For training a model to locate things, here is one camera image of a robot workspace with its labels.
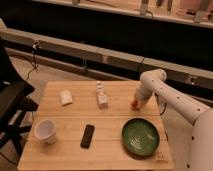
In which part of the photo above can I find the black hanging cable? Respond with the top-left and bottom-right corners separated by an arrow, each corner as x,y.
25,39 -> 41,81

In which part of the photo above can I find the white spray bottle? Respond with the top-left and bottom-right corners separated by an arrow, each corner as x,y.
96,81 -> 108,109

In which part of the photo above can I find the black office chair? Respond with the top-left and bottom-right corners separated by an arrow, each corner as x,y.
0,38 -> 38,156

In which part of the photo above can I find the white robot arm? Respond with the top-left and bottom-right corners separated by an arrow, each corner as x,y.
131,69 -> 213,171

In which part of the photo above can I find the white paper cup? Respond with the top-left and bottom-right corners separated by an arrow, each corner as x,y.
34,120 -> 57,144

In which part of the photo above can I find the orange red pepper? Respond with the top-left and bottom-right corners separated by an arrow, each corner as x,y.
131,101 -> 139,110

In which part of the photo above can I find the green ceramic bowl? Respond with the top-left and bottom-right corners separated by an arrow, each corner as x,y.
122,118 -> 160,157

